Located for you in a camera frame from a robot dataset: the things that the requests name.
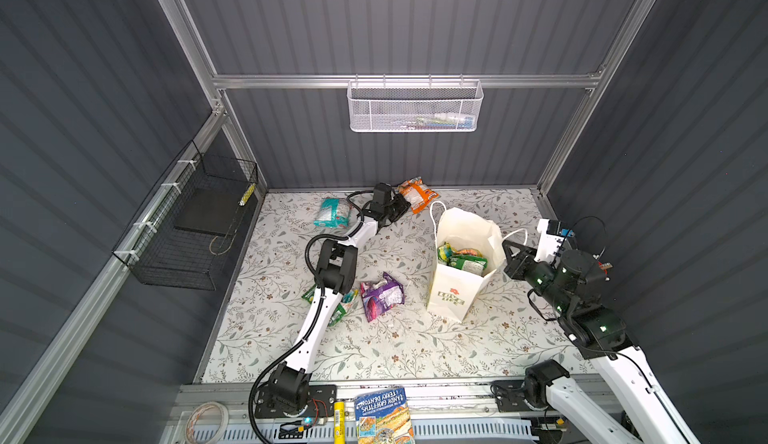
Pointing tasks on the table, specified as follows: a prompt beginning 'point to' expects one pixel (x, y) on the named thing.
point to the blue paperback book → (384, 418)
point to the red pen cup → (605, 266)
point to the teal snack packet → (334, 213)
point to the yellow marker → (339, 422)
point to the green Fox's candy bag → (445, 252)
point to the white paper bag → (467, 247)
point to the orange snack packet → (417, 194)
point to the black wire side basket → (178, 239)
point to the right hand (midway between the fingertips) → (508, 245)
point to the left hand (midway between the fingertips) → (413, 201)
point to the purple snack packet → (379, 298)
